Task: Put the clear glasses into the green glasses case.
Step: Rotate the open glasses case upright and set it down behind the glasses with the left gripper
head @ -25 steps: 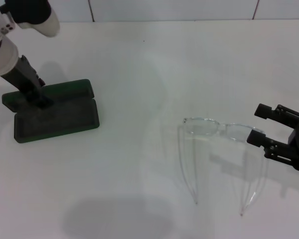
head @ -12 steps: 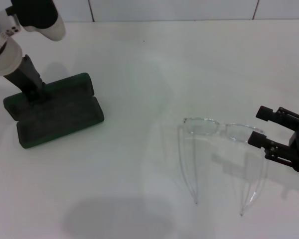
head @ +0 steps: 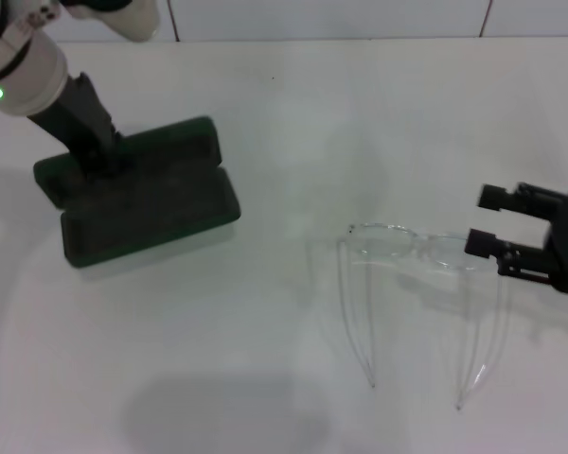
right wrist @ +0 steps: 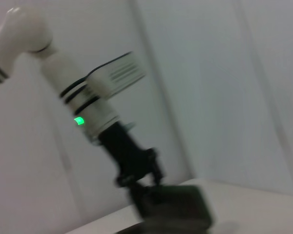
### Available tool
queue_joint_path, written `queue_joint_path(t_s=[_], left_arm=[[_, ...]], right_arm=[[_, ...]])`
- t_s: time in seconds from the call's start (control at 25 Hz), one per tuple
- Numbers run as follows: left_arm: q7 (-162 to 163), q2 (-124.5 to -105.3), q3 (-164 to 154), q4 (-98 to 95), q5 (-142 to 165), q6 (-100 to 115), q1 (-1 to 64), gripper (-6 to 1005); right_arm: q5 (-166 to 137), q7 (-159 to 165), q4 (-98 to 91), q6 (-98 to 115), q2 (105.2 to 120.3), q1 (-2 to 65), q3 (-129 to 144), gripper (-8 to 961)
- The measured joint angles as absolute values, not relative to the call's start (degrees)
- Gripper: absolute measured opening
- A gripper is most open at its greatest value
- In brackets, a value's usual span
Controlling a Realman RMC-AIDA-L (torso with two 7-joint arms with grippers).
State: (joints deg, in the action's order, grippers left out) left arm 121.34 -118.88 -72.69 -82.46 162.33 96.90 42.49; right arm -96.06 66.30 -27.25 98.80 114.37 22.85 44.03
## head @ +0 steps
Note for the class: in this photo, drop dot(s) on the green glasses case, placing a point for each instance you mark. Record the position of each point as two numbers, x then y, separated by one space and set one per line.
180 208

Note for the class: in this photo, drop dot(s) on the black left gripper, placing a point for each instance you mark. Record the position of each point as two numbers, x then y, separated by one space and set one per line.
76 123

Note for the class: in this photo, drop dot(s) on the clear white glasses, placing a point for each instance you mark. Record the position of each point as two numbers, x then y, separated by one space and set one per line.
383 241

